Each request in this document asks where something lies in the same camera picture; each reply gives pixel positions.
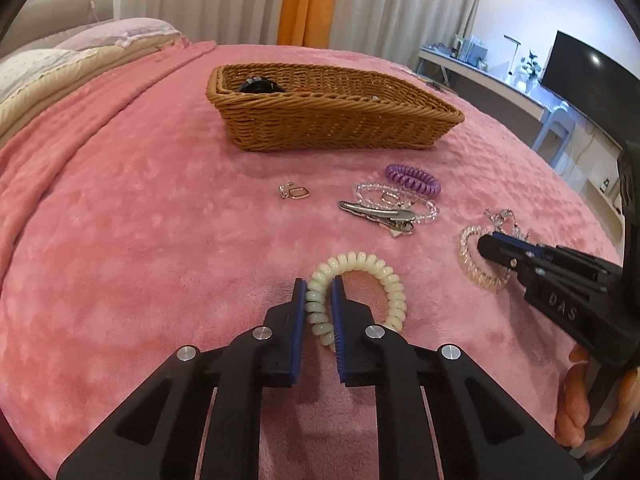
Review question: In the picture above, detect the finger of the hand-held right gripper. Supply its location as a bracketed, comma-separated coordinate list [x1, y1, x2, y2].
[492, 232, 622, 292]
[477, 235, 545, 287]

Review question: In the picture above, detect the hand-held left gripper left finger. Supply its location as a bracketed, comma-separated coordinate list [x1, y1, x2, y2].
[56, 278, 307, 480]

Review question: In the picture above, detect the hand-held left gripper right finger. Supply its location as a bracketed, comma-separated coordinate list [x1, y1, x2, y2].
[330, 275, 584, 480]

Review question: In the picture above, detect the cream spiral hair tie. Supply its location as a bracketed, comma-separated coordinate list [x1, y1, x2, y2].
[305, 253, 405, 347]

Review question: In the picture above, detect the clear spiral hair tie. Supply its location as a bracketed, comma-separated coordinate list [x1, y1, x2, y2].
[459, 225, 512, 291]

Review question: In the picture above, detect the brown wicker basket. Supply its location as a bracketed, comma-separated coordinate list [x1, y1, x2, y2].
[206, 62, 465, 152]

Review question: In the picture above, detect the person's right hand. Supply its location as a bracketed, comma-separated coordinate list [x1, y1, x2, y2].
[554, 344, 640, 463]

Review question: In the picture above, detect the white television cabinet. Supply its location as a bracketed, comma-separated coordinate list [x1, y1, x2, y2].
[560, 125, 627, 239]

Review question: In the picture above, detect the light blue chair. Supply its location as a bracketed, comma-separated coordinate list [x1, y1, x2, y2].
[531, 100, 577, 155]

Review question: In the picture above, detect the silver metal hair clip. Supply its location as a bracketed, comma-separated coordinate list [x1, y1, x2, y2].
[338, 200, 417, 226]

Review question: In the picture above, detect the white desk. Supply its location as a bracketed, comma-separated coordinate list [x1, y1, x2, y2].
[416, 45, 571, 123]

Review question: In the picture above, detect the small potted plant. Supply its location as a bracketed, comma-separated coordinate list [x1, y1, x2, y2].
[519, 50, 544, 92]

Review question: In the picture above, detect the black television screen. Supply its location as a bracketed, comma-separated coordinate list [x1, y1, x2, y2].
[542, 30, 640, 131]

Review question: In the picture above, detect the white desk lamp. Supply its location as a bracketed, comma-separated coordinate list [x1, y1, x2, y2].
[501, 34, 524, 80]

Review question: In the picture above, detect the pink fleece blanket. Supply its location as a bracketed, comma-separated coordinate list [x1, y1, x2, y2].
[0, 40, 624, 480]

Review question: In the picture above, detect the stack of desk books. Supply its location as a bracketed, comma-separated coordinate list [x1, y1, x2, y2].
[451, 34, 490, 67]

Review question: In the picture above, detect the black hair accessory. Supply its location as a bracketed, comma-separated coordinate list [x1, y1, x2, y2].
[238, 76, 284, 96]

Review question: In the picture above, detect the orange curtain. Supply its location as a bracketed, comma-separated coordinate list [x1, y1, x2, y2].
[276, 0, 342, 47]

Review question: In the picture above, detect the pink pillow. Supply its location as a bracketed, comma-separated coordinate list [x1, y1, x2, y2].
[54, 17, 182, 52]

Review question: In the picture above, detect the cream quilt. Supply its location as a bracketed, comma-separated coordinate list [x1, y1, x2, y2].
[0, 35, 183, 137]

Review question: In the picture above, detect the beige bed headboard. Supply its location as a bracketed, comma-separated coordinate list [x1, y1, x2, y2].
[0, 0, 122, 57]

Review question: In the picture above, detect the clear bead bracelet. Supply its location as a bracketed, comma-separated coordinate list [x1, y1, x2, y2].
[354, 181, 441, 225]

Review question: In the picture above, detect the purple spiral hair tie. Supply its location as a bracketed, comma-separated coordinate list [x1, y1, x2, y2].
[385, 163, 442, 196]

